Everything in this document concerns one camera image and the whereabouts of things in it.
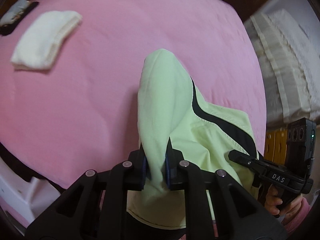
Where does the person's right forearm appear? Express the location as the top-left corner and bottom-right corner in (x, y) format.
(280, 197), (313, 233)

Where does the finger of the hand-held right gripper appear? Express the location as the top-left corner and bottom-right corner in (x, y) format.
(228, 150), (265, 178)

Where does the wooden drawer cabinet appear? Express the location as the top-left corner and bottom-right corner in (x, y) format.
(265, 127), (288, 165)

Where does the green and black hooded jacket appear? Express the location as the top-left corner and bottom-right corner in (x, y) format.
(126, 49), (264, 230)

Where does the black cloth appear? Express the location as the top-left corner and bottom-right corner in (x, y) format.
(0, 1), (40, 37)

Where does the white plastic stool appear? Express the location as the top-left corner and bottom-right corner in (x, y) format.
(0, 159), (63, 217)

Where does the grey patterned cloth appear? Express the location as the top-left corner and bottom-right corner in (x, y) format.
(0, 0), (28, 27)

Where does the person's right hand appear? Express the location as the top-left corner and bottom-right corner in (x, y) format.
(265, 186), (304, 218)

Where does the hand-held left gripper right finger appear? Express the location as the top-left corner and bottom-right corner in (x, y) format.
(164, 136), (288, 240)

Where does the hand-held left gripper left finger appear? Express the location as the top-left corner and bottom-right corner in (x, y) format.
(24, 142), (150, 240)

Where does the folded white towel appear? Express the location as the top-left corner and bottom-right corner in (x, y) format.
(10, 10), (83, 70)

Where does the pink bed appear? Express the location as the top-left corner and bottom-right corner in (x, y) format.
(0, 0), (267, 195)

